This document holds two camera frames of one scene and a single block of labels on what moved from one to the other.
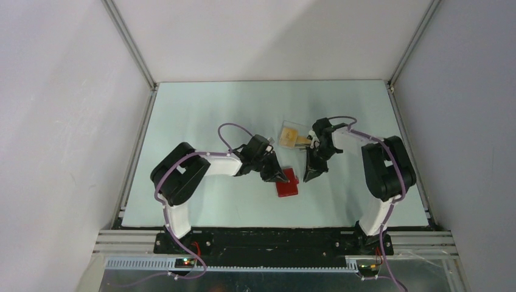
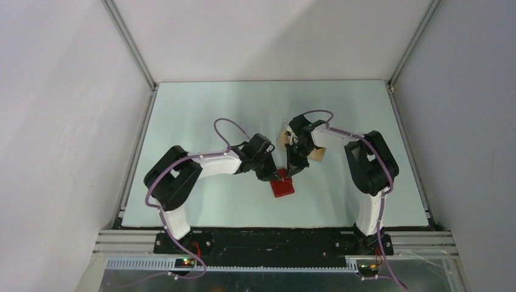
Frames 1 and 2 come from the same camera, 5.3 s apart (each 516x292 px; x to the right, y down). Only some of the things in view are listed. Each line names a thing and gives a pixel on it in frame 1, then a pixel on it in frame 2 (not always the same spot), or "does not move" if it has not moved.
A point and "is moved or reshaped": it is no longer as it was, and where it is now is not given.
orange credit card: (288, 137) does not move
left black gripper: (275, 168) does not move
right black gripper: (313, 170) to (294, 166)
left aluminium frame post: (131, 45) does not move
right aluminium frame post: (422, 25) does not move
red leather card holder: (289, 188) is moved or reshaped
